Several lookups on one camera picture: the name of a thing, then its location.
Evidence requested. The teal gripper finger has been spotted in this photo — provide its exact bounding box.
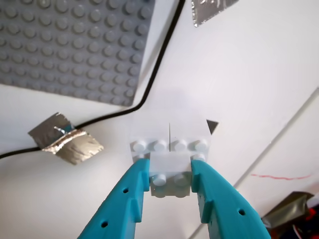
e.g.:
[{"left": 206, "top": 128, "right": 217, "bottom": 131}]
[
  {"left": 77, "top": 158, "right": 150, "bottom": 239},
  {"left": 190, "top": 160, "right": 271, "bottom": 239}
]

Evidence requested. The white lego cube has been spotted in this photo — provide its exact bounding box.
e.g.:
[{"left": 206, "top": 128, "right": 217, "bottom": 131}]
[{"left": 129, "top": 119, "right": 212, "bottom": 198}]

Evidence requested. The foil tape piece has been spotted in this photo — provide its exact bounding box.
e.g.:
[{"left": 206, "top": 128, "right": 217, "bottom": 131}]
[
  {"left": 27, "top": 112, "right": 105, "bottom": 165},
  {"left": 191, "top": 0, "right": 240, "bottom": 28}
]

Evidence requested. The red and dark object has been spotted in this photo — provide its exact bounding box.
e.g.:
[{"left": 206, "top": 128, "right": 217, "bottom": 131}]
[{"left": 293, "top": 206, "right": 319, "bottom": 239}]

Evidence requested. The grey lego baseplate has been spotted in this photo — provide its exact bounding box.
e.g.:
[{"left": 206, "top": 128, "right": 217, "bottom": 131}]
[{"left": 0, "top": 0, "right": 156, "bottom": 107}]

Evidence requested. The black cable on table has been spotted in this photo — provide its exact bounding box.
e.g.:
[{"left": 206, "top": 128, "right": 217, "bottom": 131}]
[{"left": 0, "top": 0, "right": 187, "bottom": 160}]

